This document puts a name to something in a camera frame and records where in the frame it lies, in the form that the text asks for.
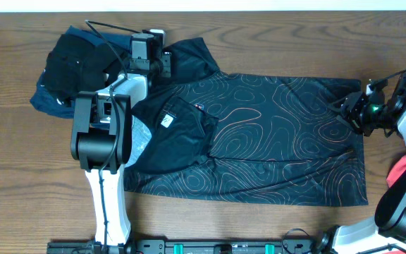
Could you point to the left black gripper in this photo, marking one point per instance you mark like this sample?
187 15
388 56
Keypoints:
167 65

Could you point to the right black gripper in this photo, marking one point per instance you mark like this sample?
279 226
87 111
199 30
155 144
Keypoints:
352 109

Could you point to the black shirt with orange lines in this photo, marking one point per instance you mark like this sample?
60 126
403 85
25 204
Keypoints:
246 138

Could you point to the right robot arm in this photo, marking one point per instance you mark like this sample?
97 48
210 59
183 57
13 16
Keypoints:
364 236

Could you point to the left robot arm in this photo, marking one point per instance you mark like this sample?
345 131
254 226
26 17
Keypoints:
101 137

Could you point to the red shirt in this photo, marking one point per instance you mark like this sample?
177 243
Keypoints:
400 169

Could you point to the folded black garment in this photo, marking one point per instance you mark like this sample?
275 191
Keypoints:
75 65

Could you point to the folded navy blue garment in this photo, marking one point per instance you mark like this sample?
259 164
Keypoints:
44 102

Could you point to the black mounting rail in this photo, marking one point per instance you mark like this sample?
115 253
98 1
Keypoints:
158 246

